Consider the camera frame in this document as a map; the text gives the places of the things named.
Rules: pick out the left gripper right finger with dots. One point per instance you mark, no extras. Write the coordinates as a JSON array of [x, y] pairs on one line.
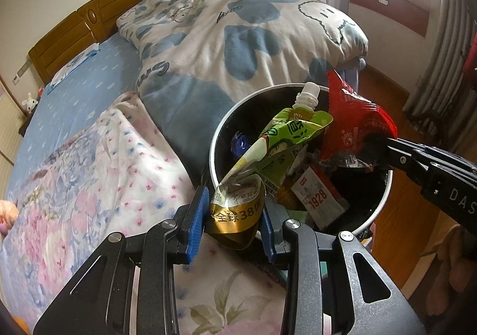
[[338, 269]]

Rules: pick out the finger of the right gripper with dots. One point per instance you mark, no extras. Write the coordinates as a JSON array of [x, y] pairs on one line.
[[397, 153]]

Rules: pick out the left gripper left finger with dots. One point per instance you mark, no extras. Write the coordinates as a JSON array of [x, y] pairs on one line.
[[130, 277]]

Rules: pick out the red snack bag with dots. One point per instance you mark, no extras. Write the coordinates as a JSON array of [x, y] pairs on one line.
[[352, 140]]

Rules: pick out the white red 1928 packet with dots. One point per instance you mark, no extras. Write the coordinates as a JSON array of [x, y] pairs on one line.
[[318, 195]]

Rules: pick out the green drink pouch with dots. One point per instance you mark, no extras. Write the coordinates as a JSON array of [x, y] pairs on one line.
[[239, 199]]

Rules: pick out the blue foil wrapper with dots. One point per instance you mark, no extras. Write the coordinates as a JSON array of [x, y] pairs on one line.
[[239, 144]]

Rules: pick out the right hand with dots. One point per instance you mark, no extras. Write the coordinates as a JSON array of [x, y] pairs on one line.
[[457, 255]]

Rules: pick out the white radiator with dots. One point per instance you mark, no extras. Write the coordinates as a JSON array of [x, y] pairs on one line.
[[434, 106]]

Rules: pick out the beige teddy bear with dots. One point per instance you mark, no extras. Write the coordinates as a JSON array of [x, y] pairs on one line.
[[8, 216]]

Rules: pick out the floral pink quilt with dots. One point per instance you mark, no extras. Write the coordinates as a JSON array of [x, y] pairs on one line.
[[121, 174]]

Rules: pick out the dark wooden nightstand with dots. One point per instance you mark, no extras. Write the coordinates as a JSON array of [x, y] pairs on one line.
[[22, 130]]

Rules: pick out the beige slatted wardrobe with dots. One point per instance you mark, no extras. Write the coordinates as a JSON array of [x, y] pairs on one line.
[[11, 118]]

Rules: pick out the white rabbit plush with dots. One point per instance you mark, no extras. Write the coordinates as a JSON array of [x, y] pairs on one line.
[[30, 103]]

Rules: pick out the blue white cartoon duvet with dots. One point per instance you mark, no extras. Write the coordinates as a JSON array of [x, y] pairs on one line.
[[200, 57]]

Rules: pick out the blue bed sheet mattress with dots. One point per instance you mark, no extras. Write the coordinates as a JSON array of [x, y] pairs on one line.
[[75, 104]]

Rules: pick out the blue white pillow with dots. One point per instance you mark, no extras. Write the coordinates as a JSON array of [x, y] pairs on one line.
[[72, 65]]

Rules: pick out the wooden headboard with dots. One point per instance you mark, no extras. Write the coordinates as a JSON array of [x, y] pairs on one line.
[[93, 22]]

